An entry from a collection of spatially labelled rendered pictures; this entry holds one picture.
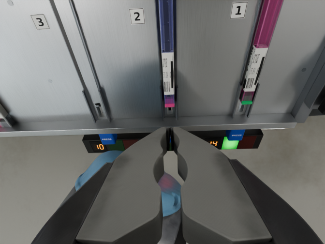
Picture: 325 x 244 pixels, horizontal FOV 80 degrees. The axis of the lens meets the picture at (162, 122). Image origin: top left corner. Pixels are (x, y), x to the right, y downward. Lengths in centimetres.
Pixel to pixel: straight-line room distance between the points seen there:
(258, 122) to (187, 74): 13
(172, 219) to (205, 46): 20
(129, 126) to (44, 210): 106
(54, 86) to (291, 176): 114
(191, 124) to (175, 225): 14
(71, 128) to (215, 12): 26
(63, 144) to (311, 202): 133
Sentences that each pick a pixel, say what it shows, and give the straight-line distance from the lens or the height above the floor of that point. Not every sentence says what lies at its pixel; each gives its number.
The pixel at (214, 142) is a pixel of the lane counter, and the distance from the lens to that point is 39.
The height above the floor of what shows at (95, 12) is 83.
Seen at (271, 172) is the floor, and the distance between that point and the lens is 118.
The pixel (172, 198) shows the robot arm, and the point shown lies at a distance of 22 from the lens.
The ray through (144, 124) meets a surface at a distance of 31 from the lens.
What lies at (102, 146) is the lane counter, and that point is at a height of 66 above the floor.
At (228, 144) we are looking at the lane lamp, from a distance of 40.
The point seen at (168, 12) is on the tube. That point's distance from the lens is 23.
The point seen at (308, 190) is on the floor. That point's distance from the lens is 129.
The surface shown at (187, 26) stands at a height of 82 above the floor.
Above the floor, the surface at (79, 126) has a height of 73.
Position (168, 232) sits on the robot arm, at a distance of 23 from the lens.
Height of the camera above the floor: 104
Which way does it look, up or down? 87 degrees down
